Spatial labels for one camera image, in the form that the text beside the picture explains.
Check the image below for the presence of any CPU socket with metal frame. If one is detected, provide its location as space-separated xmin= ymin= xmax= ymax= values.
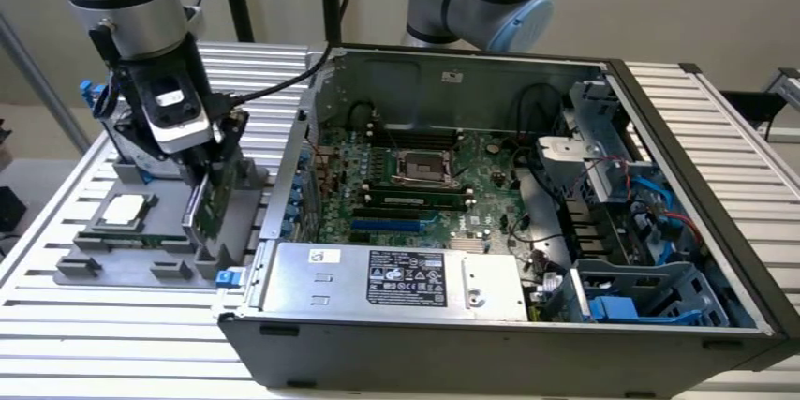
xmin=387 ymin=148 xmax=455 ymax=186

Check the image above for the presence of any blue expansion slot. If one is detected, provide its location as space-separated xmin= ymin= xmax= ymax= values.
xmin=349 ymin=217 xmax=422 ymax=235

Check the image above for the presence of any blue case latch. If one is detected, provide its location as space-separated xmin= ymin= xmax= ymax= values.
xmin=213 ymin=267 xmax=243 ymax=289

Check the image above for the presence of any black box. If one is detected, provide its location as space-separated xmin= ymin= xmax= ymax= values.
xmin=715 ymin=89 xmax=781 ymax=124

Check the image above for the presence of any red wire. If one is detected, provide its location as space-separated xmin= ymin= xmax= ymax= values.
xmin=665 ymin=211 xmax=705 ymax=246

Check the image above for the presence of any grey metal disk bay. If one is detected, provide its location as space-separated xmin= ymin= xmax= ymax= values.
xmin=534 ymin=80 xmax=658 ymax=207

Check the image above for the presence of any grey parts rack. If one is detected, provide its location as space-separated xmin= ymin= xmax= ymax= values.
xmin=51 ymin=156 xmax=270 ymax=291

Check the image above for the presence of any blue wire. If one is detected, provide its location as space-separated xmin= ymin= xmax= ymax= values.
xmin=627 ymin=173 xmax=679 ymax=260

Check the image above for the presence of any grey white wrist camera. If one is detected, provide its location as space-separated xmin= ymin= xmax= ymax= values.
xmin=135 ymin=75 xmax=218 ymax=156

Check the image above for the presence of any black device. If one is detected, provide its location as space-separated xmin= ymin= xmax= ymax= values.
xmin=0 ymin=185 xmax=27 ymax=233

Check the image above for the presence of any green graphics card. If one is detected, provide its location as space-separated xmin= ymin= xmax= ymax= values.
xmin=179 ymin=156 xmax=251 ymax=251

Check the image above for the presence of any black camera cable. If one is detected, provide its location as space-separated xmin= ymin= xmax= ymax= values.
xmin=214 ymin=42 xmax=333 ymax=109

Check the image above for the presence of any aluminium frame profile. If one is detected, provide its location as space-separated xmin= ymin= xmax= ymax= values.
xmin=755 ymin=67 xmax=800 ymax=143

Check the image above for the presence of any black expansion slot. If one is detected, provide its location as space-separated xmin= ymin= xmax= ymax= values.
xmin=350 ymin=205 xmax=427 ymax=221

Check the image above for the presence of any black open PC case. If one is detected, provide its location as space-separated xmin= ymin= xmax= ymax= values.
xmin=210 ymin=45 xmax=800 ymax=391

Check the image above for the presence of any silver chipset heatsink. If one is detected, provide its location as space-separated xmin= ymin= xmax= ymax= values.
xmin=447 ymin=237 xmax=490 ymax=255

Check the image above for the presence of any green motherboard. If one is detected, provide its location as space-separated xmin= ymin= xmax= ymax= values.
xmin=305 ymin=129 xmax=554 ymax=273

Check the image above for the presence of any grey metal post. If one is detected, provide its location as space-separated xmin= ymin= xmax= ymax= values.
xmin=0 ymin=10 xmax=90 ymax=154

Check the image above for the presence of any silver power supply unit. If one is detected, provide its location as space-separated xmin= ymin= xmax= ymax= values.
xmin=257 ymin=242 xmax=533 ymax=322

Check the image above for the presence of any black looped cable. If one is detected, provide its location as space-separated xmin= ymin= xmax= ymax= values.
xmin=514 ymin=82 xmax=565 ymax=140
xmin=346 ymin=100 xmax=378 ymax=132

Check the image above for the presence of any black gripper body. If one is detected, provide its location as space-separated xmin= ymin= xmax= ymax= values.
xmin=114 ymin=42 xmax=219 ymax=139

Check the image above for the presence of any installed green RAM stick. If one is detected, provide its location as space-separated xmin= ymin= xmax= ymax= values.
xmin=359 ymin=190 xmax=470 ymax=210

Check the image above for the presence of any silver CPU chip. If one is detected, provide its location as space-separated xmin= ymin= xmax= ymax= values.
xmin=101 ymin=193 xmax=158 ymax=227

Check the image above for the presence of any grey plastic drive cage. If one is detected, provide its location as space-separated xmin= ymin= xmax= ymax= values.
xmin=563 ymin=258 xmax=733 ymax=329

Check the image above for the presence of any blue plastic drive bracket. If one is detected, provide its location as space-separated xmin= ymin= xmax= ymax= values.
xmin=589 ymin=295 xmax=639 ymax=325

